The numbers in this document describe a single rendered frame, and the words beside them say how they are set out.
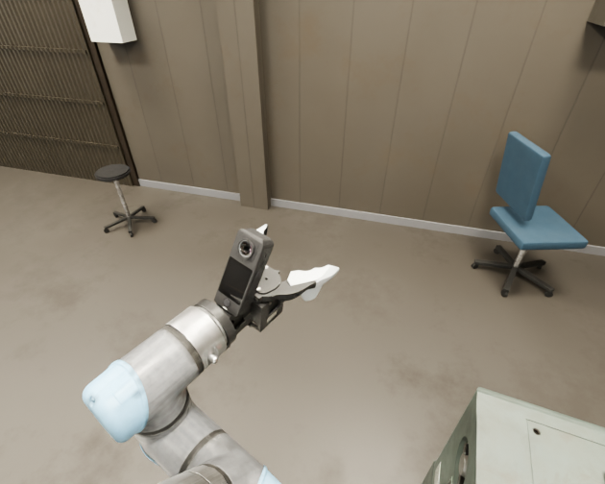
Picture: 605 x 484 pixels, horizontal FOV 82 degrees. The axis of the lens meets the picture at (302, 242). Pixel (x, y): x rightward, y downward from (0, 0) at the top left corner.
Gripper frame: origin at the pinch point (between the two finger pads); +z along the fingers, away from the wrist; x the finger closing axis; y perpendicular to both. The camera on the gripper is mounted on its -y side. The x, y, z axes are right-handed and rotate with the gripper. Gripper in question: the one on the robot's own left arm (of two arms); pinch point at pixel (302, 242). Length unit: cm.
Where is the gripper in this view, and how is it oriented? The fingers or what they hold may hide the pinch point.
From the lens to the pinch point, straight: 58.0
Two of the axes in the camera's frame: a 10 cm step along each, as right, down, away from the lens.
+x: 7.9, 4.7, -3.9
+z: 6.0, -4.9, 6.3
